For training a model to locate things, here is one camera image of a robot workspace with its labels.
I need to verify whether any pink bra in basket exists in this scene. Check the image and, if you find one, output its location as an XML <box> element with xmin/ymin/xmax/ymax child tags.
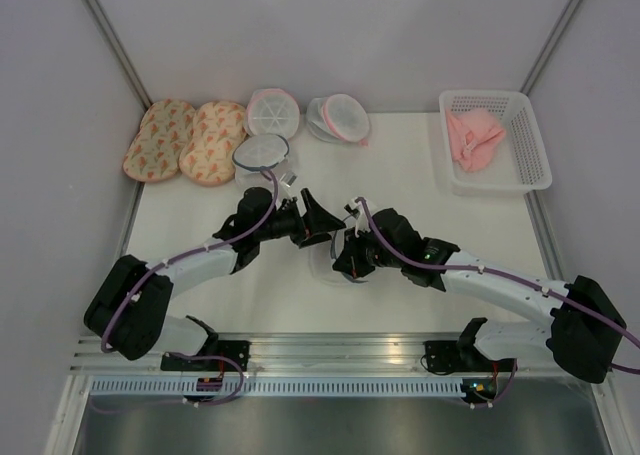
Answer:
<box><xmin>445</xmin><ymin>108</ymin><xmax>506</xmax><ymax>172</ymax></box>

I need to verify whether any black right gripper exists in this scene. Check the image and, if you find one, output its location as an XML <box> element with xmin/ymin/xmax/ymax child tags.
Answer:
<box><xmin>333</xmin><ymin>223</ymin><xmax>404</xmax><ymax>279</ymax></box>

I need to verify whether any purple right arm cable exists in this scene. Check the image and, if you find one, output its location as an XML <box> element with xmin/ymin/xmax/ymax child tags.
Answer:
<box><xmin>357</xmin><ymin>198</ymin><xmax>640</xmax><ymax>375</ymax></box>

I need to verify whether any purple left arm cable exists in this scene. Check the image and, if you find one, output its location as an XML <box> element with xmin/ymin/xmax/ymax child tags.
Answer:
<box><xmin>101</xmin><ymin>167</ymin><xmax>280</xmax><ymax>354</ymax></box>

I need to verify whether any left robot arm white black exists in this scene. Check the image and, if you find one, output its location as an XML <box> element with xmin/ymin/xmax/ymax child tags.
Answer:
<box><xmin>83</xmin><ymin>187</ymin><xmax>345</xmax><ymax>361</ymax></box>

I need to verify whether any left aluminium corner post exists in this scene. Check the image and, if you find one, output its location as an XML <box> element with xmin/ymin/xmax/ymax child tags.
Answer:
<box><xmin>81</xmin><ymin>0</ymin><xmax>152</xmax><ymax>109</ymax></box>

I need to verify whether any pink-trimmed mesh bag upright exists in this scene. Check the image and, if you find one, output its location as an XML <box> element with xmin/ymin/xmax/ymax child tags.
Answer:
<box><xmin>244</xmin><ymin>88</ymin><xmax>300</xmax><ymax>140</ymax></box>

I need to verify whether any right aluminium corner post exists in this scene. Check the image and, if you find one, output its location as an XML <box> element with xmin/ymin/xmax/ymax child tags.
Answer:
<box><xmin>520</xmin><ymin>0</ymin><xmax>585</xmax><ymax>96</ymax></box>

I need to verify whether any floral bra pad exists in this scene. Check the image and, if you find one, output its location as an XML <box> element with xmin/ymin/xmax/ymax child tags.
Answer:
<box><xmin>122</xmin><ymin>99</ymin><xmax>196</xmax><ymax>183</ymax></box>
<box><xmin>179</xmin><ymin>101</ymin><xmax>247</xmax><ymax>186</ymax></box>

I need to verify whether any aluminium front rail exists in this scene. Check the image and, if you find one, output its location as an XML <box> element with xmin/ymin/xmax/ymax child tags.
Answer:
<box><xmin>69</xmin><ymin>330</ymin><xmax>615</xmax><ymax>376</ymax></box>

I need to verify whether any right floral bra pad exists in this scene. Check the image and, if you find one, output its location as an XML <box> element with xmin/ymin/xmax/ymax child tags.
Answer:
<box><xmin>179</xmin><ymin>101</ymin><xmax>247</xmax><ymax>186</ymax></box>

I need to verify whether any pink-trimmed mesh bag tilted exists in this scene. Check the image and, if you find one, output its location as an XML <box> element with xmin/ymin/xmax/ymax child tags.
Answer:
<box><xmin>306</xmin><ymin>94</ymin><xmax>371</xmax><ymax>146</ymax></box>

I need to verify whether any white slotted cable duct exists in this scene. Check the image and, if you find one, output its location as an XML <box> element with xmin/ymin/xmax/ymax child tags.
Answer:
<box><xmin>90</xmin><ymin>376</ymin><xmax>495</xmax><ymax>398</ymax></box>

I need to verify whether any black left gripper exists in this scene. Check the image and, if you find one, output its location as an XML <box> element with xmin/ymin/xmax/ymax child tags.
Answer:
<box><xmin>255</xmin><ymin>189</ymin><xmax>345</xmax><ymax>249</ymax></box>

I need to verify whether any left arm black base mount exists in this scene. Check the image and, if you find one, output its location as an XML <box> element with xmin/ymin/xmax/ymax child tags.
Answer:
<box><xmin>160</xmin><ymin>337</ymin><xmax>250</xmax><ymax>372</ymax></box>

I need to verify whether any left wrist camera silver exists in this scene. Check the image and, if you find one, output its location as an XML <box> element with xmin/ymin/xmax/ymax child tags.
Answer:
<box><xmin>279</xmin><ymin>170</ymin><xmax>298</xmax><ymax>197</ymax></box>

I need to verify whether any white perforated plastic basket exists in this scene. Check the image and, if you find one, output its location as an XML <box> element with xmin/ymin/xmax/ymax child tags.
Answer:
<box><xmin>439</xmin><ymin>89</ymin><xmax>552</xmax><ymax>196</ymax></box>

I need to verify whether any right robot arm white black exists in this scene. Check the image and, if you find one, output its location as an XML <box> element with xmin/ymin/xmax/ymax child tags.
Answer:
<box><xmin>332</xmin><ymin>199</ymin><xmax>626</xmax><ymax>384</ymax></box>

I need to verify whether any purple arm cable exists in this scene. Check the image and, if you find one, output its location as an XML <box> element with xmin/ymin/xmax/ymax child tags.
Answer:
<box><xmin>357</xmin><ymin>198</ymin><xmax>640</xmax><ymax>375</ymax></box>
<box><xmin>101</xmin><ymin>167</ymin><xmax>280</xmax><ymax>354</ymax></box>

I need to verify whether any left floral bra pad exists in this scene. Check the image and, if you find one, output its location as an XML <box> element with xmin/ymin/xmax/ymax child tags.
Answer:
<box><xmin>122</xmin><ymin>99</ymin><xmax>196</xmax><ymax>183</ymax></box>

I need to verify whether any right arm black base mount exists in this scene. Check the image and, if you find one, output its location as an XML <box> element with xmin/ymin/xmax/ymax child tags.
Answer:
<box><xmin>424</xmin><ymin>340</ymin><xmax>493</xmax><ymax>375</ymax></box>

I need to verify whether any aluminium corner post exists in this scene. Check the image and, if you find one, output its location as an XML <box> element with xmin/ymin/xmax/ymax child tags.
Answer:
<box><xmin>520</xmin><ymin>0</ymin><xmax>585</xmax><ymax>96</ymax></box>
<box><xmin>81</xmin><ymin>0</ymin><xmax>152</xmax><ymax>109</ymax></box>

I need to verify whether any blue-trimmed mesh laundry bag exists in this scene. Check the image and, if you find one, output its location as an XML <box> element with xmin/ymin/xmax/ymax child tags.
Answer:
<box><xmin>308</xmin><ymin>215</ymin><xmax>369</xmax><ymax>288</ymax></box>

